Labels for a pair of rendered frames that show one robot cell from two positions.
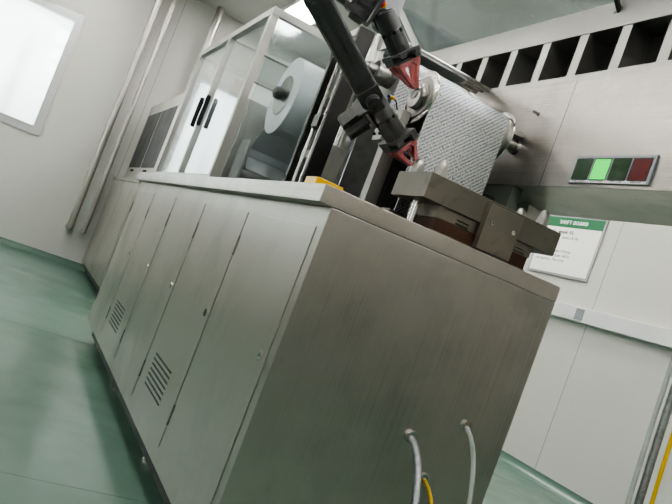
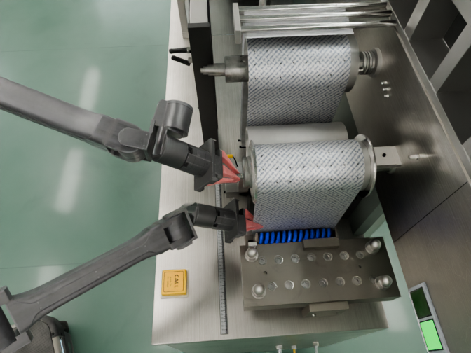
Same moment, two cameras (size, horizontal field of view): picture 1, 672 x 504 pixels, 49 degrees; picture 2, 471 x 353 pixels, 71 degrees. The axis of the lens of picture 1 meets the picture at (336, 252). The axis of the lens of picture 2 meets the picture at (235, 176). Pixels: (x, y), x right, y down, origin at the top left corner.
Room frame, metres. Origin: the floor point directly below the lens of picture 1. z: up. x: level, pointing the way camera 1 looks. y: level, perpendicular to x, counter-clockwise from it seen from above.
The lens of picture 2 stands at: (1.50, -0.17, 1.91)
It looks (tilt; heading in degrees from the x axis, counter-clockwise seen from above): 59 degrees down; 20
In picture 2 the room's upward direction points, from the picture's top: straight up
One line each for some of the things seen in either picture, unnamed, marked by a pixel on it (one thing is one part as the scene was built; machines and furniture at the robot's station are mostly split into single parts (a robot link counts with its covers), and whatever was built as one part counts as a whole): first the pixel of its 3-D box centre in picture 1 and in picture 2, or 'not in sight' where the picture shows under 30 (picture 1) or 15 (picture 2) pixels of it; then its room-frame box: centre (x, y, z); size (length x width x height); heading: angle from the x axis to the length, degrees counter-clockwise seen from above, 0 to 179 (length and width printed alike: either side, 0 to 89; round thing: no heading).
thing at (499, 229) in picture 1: (498, 232); (324, 310); (1.71, -0.34, 0.96); 0.10 x 0.03 x 0.11; 114
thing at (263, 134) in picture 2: not in sight; (294, 146); (2.05, -0.13, 1.17); 0.26 x 0.12 x 0.12; 114
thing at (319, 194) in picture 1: (270, 213); (239, 43); (2.76, 0.28, 0.88); 2.52 x 0.66 x 0.04; 24
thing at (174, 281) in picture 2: (323, 186); (174, 282); (1.65, 0.08, 0.91); 0.07 x 0.07 x 0.02; 24
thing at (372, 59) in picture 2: not in sight; (362, 63); (2.24, -0.23, 1.33); 0.07 x 0.07 x 0.07; 24
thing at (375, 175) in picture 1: (376, 162); (235, 197); (1.91, -0.02, 1.05); 0.06 x 0.05 x 0.31; 114
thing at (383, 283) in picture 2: (543, 218); (385, 281); (1.82, -0.45, 1.05); 0.04 x 0.04 x 0.04
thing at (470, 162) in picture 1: (450, 166); (298, 217); (1.88, -0.20, 1.11); 0.23 x 0.01 x 0.18; 114
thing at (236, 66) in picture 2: (383, 74); (237, 68); (2.11, 0.05, 1.33); 0.06 x 0.06 x 0.06; 24
